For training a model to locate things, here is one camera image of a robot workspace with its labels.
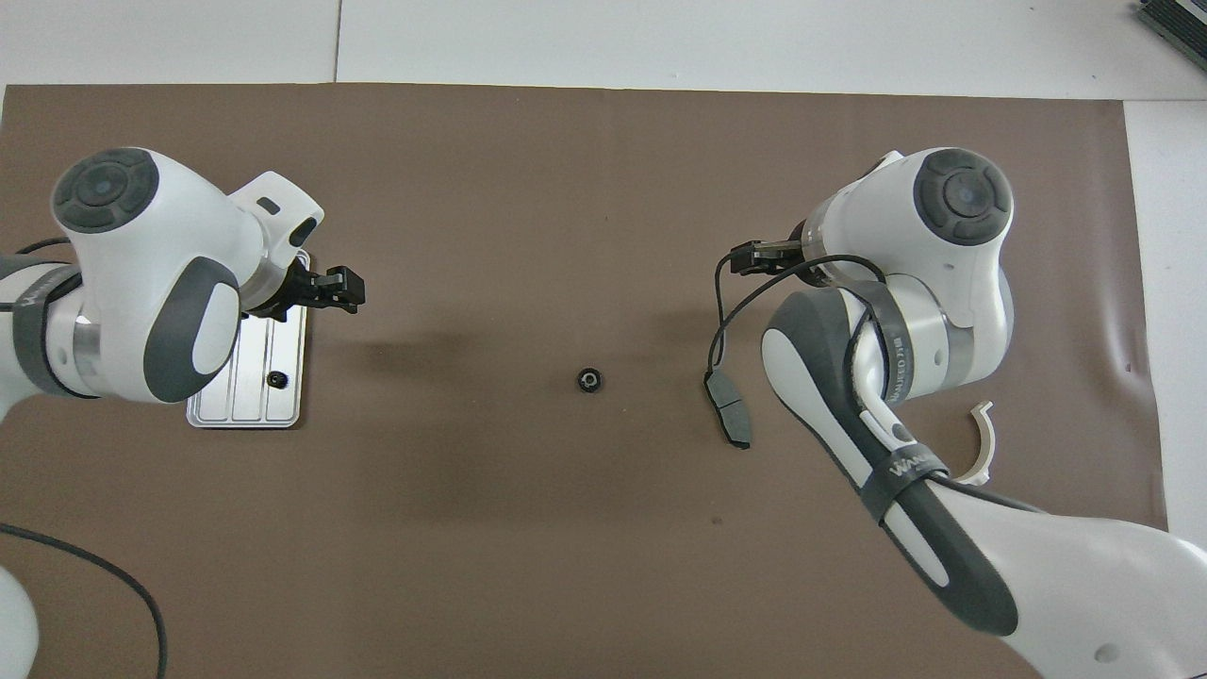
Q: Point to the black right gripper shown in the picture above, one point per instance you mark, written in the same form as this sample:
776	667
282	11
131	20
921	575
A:
809	255

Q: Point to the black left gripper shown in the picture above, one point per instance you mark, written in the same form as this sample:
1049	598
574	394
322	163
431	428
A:
288	292

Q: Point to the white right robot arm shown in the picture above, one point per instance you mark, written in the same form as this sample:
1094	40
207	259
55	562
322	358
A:
943	330

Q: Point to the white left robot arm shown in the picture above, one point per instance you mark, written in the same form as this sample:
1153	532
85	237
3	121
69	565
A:
132	283

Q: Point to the silver metal tray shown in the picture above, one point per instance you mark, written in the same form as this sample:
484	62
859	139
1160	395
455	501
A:
245	396

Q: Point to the dark grey brake pad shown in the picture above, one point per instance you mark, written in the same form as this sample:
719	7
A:
731	410

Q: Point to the brown table mat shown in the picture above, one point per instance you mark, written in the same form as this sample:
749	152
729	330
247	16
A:
603	189

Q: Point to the black ribbed device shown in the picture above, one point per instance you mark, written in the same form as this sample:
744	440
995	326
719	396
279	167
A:
1179	24

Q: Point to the white curved plastic bracket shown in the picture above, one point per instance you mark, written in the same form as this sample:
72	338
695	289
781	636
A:
987	438

